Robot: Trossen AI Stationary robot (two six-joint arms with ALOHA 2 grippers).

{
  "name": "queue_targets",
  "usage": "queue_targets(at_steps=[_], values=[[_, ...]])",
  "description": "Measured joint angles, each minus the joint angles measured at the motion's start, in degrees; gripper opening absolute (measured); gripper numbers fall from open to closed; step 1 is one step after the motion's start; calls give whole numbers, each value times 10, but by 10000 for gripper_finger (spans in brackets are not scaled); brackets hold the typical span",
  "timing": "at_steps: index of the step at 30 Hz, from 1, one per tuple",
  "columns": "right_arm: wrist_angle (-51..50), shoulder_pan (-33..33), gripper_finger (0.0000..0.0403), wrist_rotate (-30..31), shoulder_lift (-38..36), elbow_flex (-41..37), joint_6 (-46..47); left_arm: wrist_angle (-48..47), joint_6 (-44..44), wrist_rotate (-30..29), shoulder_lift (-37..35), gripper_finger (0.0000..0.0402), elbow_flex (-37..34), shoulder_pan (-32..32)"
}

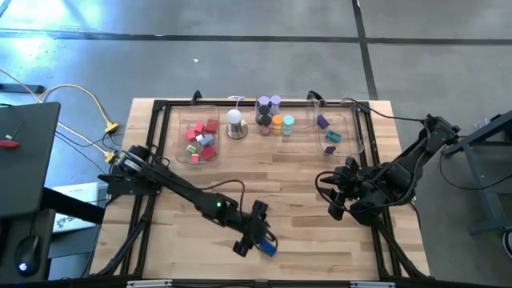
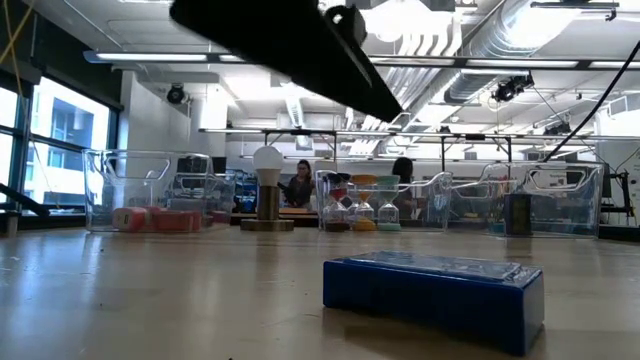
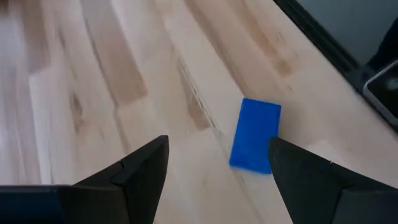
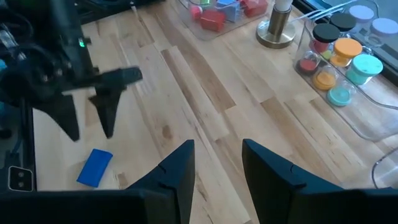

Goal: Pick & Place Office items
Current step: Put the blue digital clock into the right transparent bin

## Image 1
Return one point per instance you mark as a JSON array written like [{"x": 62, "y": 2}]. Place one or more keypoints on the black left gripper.
[{"x": 256, "y": 231}]

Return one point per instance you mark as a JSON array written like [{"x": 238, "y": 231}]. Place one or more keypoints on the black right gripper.
[{"x": 368, "y": 196}]

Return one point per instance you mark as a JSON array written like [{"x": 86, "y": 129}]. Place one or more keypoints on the blue small calculator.
[{"x": 270, "y": 250}]

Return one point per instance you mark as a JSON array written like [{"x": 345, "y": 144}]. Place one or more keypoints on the teal small calculator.
[{"x": 333, "y": 136}]

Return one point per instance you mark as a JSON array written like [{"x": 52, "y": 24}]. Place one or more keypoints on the navy small calculator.
[{"x": 322, "y": 121}]

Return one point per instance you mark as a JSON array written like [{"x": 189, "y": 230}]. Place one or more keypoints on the teal hourglass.
[{"x": 288, "y": 120}]

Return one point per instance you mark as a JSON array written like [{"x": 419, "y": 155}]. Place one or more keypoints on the orange hourglass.
[{"x": 277, "y": 119}]

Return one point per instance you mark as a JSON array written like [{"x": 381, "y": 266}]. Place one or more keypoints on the black hourglass red sand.
[{"x": 266, "y": 120}]

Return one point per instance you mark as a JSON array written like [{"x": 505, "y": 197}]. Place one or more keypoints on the small red wall charger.
[{"x": 195, "y": 158}]

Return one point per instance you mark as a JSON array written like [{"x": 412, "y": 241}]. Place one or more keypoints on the black hourglass yellow sand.
[{"x": 264, "y": 110}]

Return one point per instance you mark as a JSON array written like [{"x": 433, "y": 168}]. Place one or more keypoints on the purple hourglass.
[
  {"x": 275, "y": 99},
  {"x": 263, "y": 100}
]

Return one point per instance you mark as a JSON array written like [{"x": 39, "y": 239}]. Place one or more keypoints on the lavender wall charger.
[{"x": 207, "y": 140}]

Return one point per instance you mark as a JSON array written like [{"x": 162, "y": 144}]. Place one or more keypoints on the green wall charger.
[{"x": 191, "y": 149}]

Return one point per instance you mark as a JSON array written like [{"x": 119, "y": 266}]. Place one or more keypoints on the white wall charger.
[{"x": 198, "y": 138}]

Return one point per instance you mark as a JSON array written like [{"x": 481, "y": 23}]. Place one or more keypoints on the dark red wall charger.
[{"x": 212, "y": 126}]

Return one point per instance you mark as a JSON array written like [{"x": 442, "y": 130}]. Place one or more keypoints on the pink-red wall charger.
[
  {"x": 191, "y": 135},
  {"x": 199, "y": 128}
]

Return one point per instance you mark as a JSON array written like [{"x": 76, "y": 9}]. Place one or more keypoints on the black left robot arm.
[{"x": 180, "y": 186}]

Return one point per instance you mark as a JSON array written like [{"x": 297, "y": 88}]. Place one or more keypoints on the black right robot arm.
[{"x": 424, "y": 148}]

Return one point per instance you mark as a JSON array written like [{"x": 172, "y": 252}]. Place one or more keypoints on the clear plastic bin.
[
  {"x": 352, "y": 132},
  {"x": 182, "y": 120},
  {"x": 304, "y": 120}
]

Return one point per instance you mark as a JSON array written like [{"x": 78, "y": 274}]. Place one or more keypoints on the white bulb brass lamp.
[{"x": 234, "y": 116}]

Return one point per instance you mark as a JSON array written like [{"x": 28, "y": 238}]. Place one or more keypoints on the blue-grey metal table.
[{"x": 500, "y": 122}]

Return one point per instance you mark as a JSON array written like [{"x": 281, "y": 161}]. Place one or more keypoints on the white printed box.
[{"x": 80, "y": 191}]

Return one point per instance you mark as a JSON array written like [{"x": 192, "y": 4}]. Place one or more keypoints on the black desk support bar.
[{"x": 72, "y": 206}]

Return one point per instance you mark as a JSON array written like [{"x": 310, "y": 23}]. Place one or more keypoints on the black computer mouse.
[{"x": 27, "y": 252}]

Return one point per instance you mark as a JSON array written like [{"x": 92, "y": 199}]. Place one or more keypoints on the black lower desk shelf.
[{"x": 8, "y": 240}]

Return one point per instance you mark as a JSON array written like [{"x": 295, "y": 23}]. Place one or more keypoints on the black floor bar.
[{"x": 20, "y": 89}]

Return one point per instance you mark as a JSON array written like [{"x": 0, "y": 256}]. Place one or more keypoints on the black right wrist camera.
[{"x": 352, "y": 164}]

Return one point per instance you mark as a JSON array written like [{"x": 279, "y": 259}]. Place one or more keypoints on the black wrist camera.
[
  {"x": 260, "y": 208},
  {"x": 352, "y": 164}
]

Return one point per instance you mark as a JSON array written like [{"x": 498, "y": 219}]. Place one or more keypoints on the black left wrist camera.
[{"x": 260, "y": 208}]

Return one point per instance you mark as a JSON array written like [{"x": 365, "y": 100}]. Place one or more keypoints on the silver metal bracket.
[
  {"x": 148, "y": 284},
  {"x": 372, "y": 285}
]

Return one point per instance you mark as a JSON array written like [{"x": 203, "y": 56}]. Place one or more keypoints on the black aluminium table frame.
[{"x": 159, "y": 106}]

